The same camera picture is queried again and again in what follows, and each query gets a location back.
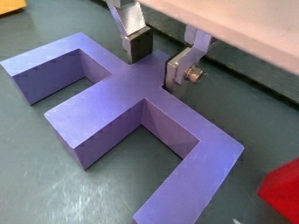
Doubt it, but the yellow slotted board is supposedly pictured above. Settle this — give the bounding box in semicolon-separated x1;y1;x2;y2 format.
0;0;27;15

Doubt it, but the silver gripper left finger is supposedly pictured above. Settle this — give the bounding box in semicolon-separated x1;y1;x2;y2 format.
106;0;154;64

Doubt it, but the red interlocking block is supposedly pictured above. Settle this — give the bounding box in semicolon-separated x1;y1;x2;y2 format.
258;158;299;224

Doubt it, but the purple interlocking block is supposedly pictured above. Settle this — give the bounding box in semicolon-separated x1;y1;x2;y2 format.
0;33;245;224

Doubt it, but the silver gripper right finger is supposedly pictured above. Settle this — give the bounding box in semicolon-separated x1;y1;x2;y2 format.
165;25;213;93

